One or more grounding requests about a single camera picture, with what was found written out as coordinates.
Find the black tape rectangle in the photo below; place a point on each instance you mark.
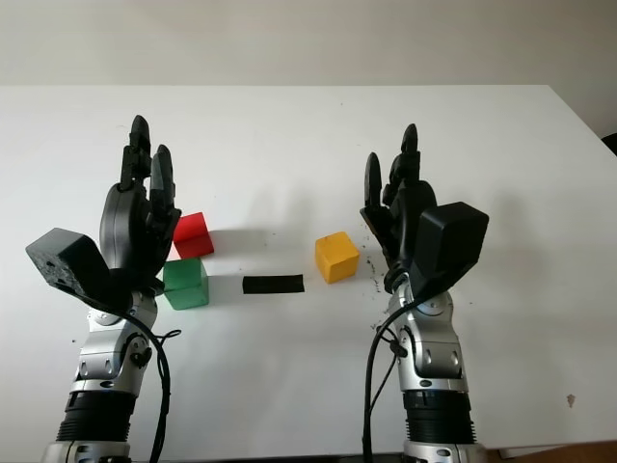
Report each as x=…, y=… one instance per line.
x=273, y=284

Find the yellow cube block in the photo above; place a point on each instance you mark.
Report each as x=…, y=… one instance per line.
x=337, y=258

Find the red cube block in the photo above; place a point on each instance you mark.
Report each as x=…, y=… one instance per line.
x=193, y=234

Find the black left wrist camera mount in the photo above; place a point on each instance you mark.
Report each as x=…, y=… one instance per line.
x=67, y=260

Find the green cube block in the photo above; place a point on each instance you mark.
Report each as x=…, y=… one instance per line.
x=185, y=284

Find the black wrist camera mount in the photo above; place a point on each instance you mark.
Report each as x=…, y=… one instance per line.
x=67, y=260
x=450, y=241

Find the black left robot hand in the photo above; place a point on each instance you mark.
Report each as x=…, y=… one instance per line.
x=123, y=226

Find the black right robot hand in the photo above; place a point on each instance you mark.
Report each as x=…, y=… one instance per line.
x=402, y=217

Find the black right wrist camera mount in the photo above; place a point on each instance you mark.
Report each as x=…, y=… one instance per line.
x=450, y=241

